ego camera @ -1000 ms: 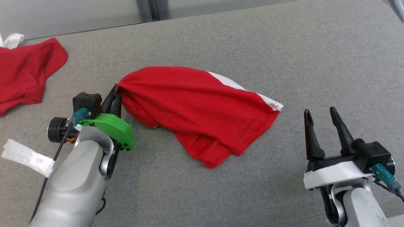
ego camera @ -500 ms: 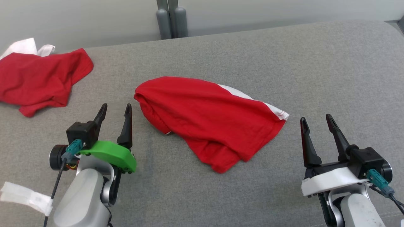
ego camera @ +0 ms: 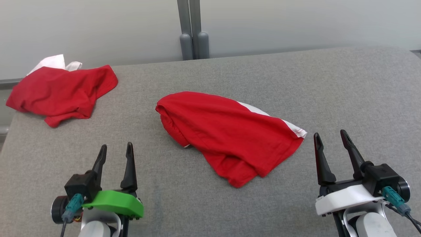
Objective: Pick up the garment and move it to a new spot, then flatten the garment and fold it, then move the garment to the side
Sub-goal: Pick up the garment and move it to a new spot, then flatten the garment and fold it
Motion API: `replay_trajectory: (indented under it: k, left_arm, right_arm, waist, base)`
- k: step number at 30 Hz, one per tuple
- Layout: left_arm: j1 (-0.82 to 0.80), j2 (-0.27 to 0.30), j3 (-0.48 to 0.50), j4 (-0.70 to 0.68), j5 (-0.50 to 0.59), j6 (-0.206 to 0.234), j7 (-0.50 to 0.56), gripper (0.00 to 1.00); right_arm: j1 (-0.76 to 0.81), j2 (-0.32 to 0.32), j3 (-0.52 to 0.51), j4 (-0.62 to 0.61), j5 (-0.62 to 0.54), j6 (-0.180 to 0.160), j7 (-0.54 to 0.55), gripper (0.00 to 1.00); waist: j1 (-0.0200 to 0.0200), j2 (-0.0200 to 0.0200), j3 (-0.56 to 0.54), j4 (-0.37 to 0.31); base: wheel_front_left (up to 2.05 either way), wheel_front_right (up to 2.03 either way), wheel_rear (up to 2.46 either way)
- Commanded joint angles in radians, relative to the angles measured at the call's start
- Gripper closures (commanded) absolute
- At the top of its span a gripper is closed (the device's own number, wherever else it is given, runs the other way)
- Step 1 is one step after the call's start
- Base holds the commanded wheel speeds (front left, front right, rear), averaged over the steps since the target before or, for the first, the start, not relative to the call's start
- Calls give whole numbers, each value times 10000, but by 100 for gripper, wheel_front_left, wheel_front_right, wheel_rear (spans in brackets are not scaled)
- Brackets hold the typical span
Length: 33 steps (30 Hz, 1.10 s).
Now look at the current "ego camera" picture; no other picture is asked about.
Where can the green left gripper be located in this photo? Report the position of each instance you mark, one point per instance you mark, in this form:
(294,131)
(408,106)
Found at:
(115,202)

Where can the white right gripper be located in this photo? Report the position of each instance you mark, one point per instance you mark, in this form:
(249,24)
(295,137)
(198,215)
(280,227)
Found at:
(342,199)

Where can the red shirt with white sleeves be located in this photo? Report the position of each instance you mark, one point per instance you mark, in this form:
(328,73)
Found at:
(59,92)

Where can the red garment with white trim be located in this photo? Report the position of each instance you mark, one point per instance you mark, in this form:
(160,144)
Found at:
(227,135)

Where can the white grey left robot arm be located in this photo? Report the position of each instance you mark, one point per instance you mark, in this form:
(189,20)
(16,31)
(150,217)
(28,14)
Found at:
(98,227)

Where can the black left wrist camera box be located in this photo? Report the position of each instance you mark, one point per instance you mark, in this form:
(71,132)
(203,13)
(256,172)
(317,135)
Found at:
(82,184)

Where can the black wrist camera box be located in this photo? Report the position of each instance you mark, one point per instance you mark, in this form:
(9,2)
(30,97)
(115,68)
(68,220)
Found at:
(82,184)
(381,177)

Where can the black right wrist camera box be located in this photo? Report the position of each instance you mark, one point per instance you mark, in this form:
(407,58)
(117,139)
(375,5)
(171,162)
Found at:
(381,177)

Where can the grey wall rail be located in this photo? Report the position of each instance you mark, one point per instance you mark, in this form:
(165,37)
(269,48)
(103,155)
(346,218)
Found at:
(10,83)

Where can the grey vertical post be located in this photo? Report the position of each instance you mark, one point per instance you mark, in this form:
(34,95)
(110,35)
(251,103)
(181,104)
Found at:
(185,29)
(201,33)

